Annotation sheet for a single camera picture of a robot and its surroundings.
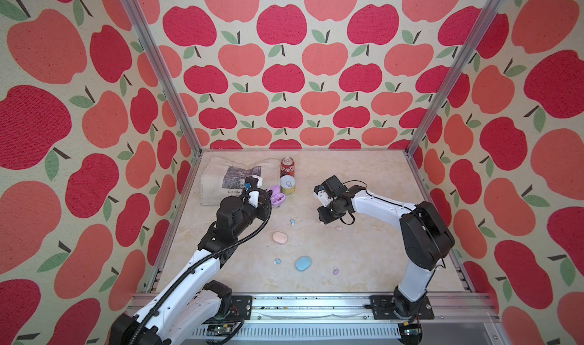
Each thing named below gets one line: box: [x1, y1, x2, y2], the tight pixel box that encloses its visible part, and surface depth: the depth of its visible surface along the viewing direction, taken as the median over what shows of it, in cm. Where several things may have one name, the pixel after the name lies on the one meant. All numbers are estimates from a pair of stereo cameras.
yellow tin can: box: [279, 174, 296, 196], surface depth 103 cm
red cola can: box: [280, 156, 296, 178], surface depth 104 cm
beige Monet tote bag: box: [199, 155, 281, 206], surface depth 104 cm
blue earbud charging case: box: [295, 255, 312, 272], surface depth 84 cm
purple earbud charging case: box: [266, 184, 286, 208], surface depth 77 cm
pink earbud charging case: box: [272, 231, 289, 244], surface depth 90 cm
